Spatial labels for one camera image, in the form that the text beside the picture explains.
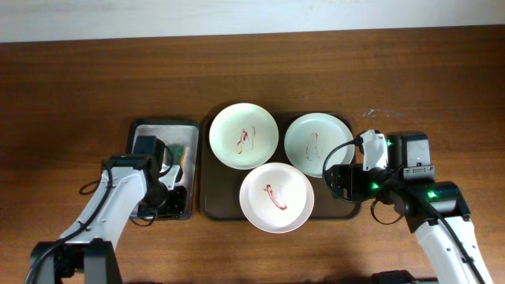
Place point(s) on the brown serving tray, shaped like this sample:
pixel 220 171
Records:
pixel 220 186

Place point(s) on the black soapy water tray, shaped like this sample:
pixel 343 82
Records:
pixel 170 132

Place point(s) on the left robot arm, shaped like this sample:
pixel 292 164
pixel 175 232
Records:
pixel 140 187

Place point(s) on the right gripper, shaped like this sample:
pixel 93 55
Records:
pixel 354 172

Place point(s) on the green orange sponge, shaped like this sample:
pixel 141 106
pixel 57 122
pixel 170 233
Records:
pixel 177 153

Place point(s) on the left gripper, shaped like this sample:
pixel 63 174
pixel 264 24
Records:
pixel 177 206

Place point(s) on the pale green plate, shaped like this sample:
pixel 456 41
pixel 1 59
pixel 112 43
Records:
pixel 310 138
pixel 243 136

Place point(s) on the pink white plate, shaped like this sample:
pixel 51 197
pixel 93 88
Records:
pixel 276 198

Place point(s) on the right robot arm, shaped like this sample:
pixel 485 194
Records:
pixel 439 217

